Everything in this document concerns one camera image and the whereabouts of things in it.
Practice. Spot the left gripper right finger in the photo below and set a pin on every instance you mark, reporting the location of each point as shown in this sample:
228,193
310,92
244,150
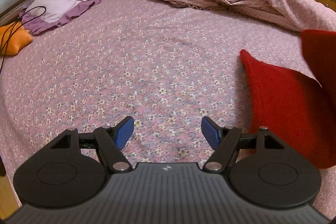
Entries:
227,142

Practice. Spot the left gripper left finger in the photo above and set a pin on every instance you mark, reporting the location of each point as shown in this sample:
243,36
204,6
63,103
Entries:
106,140

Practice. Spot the red knit cardigan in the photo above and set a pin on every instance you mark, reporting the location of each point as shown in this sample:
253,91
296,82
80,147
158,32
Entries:
298,109

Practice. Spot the pink floral bed sheet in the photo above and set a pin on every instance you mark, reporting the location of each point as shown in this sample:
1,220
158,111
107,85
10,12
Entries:
164,66

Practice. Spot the orange plush toy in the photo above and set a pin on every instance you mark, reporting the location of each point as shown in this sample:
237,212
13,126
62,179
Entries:
14,37

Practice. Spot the lilac ruffled pillow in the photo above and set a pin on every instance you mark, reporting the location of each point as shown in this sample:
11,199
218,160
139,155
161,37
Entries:
39,16

